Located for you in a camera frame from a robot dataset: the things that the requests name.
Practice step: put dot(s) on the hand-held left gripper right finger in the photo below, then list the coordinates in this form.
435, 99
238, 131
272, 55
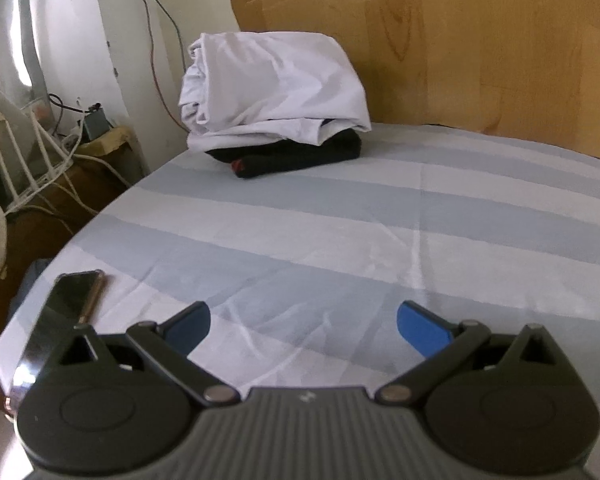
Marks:
420, 327

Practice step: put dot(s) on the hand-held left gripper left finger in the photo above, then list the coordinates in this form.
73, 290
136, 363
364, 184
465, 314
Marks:
190, 327

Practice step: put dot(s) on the white garment with black trim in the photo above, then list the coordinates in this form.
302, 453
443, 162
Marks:
270, 85

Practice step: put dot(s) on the black smartphone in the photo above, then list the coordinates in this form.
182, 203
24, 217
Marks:
55, 305

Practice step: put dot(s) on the striped bed sheet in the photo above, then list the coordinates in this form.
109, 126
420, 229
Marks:
330, 220

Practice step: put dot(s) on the wooden side table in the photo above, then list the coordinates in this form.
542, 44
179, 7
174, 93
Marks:
35, 240

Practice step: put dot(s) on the yellow cloth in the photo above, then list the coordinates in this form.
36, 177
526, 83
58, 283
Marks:
110, 142

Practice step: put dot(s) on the black folded garment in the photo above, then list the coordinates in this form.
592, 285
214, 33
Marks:
300, 157

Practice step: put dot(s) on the grey power adapter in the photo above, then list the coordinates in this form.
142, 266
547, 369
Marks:
96, 125

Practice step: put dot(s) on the wooden headboard panel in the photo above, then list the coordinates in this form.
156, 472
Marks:
480, 35

